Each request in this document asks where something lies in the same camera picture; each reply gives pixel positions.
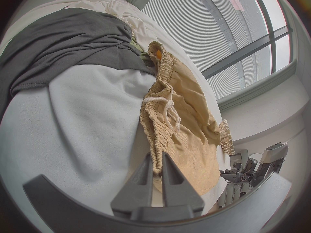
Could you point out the black garment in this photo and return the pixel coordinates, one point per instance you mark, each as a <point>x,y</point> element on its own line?
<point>73,40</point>

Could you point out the round woven basket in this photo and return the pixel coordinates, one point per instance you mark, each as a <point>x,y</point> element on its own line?
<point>226,137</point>

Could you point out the olive green garment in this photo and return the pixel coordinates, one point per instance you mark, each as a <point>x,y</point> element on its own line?
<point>136,47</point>

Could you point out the pale grey garment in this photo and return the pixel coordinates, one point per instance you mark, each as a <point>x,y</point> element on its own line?
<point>85,120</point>

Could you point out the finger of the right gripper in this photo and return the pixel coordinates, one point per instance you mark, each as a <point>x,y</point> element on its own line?
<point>227,175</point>

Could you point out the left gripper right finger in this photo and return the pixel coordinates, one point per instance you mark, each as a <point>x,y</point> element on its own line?
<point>177,190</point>

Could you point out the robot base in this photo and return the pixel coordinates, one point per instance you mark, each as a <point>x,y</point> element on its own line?
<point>230,193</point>

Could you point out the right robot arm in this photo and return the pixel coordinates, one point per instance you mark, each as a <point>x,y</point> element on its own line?
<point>274,154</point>

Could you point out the white garment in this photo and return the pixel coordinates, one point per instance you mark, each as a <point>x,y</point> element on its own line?
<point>126,16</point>

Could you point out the tan shorts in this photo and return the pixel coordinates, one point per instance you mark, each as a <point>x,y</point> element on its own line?
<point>189,120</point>

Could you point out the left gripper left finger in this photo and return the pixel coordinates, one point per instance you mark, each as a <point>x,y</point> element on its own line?
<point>141,186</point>

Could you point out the bed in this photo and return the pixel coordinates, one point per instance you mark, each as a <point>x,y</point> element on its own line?
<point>187,59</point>

